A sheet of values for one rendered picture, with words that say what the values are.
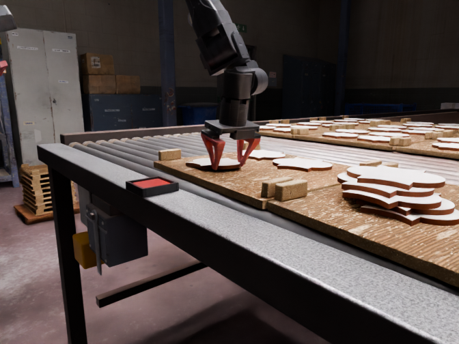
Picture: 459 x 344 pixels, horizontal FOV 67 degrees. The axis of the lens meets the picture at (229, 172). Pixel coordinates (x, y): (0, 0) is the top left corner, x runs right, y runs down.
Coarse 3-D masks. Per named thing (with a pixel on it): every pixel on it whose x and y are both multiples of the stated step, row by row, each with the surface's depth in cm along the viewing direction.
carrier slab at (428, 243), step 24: (312, 192) 58; (336, 192) 58; (456, 192) 58; (288, 216) 50; (312, 216) 47; (336, 216) 47; (360, 216) 47; (384, 216) 47; (360, 240) 40; (384, 240) 39; (408, 240) 39; (432, 240) 39; (456, 240) 39; (408, 264) 36; (432, 264) 34; (456, 264) 34
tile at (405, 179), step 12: (348, 168) 57; (360, 168) 57; (372, 168) 57; (384, 168) 57; (396, 168) 57; (360, 180) 51; (372, 180) 50; (384, 180) 50; (396, 180) 49; (408, 180) 49; (420, 180) 49; (432, 180) 49; (444, 180) 49
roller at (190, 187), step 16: (80, 144) 129; (112, 160) 99; (192, 192) 68; (208, 192) 65; (240, 208) 57; (256, 208) 56; (272, 224) 52; (288, 224) 50; (320, 240) 45; (336, 240) 44; (368, 256) 40; (400, 272) 37; (416, 272) 36; (448, 288) 34
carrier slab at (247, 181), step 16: (160, 160) 87; (176, 160) 87; (192, 160) 87; (256, 160) 87; (272, 160) 87; (192, 176) 71; (208, 176) 70; (224, 176) 70; (240, 176) 70; (256, 176) 70; (272, 176) 70; (288, 176) 70; (304, 176) 70; (320, 176) 70; (336, 176) 70; (224, 192) 62; (240, 192) 58; (256, 192) 58
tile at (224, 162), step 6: (186, 162) 79; (192, 162) 78; (198, 162) 78; (204, 162) 78; (210, 162) 77; (222, 162) 77; (228, 162) 77; (234, 162) 77; (204, 168) 74; (210, 168) 75; (222, 168) 73; (228, 168) 73; (234, 168) 74
